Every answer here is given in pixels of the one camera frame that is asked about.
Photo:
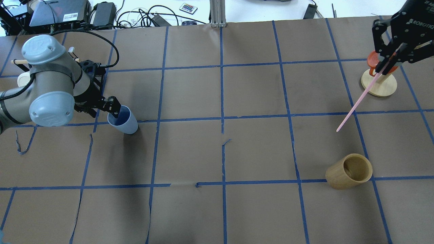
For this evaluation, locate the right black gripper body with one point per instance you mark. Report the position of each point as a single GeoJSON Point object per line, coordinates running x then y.
{"type": "Point", "coordinates": [414, 25]}

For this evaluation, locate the light blue plastic cup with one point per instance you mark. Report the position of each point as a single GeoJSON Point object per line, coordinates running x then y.
{"type": "Point", "coordinates": [125, 122]}

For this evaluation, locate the wooden rack dowel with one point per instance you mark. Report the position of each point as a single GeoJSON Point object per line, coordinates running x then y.
{"type": "Point", "coordinates": [19, 62]}

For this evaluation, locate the aluminium frame post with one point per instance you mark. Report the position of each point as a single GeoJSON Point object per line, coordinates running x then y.
{"type": "Point", "coordinates": [218, 13]}

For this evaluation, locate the black power adapter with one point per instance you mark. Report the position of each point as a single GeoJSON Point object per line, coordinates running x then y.
{"type": "Point", "coordinates": [104, 14]}

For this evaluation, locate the orange red cup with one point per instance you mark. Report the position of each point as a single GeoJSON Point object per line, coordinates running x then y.
{"type": "Point", "coordinates": [372, 61]}

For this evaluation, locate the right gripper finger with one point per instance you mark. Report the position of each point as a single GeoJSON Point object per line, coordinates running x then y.
{"type": "Point", "coordinates": [387, 64]}
{"type": "Point", "coordinates": [389, 48]}

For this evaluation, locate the grey electronics box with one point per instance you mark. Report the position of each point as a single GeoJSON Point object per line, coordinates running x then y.
{"type": "Point", "coordinates": [59, 12]}

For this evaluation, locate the white mug far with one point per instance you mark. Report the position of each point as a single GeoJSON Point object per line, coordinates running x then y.
{"type": "Point", "coordinates": [23, 79]}

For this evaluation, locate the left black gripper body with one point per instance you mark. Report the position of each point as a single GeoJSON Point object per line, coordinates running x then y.
{"type": "Point", "coordinates": [89, 98]}

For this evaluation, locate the bamboo wooden cup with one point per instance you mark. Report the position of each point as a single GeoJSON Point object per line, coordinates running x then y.
{"type": "Point", "coordinates": [350, 171]}

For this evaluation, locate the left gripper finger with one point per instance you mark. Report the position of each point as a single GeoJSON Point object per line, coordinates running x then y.
{"type": "Point", "coordinates": [110, 105]}

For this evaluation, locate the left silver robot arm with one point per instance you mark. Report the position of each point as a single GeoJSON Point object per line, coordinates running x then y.
{"type": "Point", "coordinates": [59, 85]}

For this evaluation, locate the pink chopstick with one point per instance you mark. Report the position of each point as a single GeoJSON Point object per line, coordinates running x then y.
{"type": "Point", "coordinates": [356, 104]}

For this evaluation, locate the round wooden stand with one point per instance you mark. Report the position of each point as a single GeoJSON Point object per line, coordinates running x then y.
{"type": "Point", "coordinates": [386, 85]}

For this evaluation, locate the small remote control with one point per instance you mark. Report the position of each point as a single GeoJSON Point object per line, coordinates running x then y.
{"type": "Point", "coordinates": [187, 8]}

